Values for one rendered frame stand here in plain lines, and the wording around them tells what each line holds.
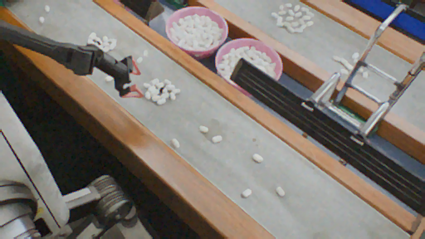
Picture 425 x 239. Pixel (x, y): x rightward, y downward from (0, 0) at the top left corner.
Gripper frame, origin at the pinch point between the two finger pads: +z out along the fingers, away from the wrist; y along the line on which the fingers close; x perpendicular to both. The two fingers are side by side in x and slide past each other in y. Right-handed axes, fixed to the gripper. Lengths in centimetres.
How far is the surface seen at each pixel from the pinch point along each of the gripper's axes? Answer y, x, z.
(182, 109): 0.8, 1.0, 22.9
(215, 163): 24.5, 7.2, 28.1
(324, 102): 19, 48, 31
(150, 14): -16.5, 14.8, -8.7
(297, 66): -14, 40, 53
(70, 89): -12.3, -29.5, -5.5
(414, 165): 31, 60, 80
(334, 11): -42, 61, 69
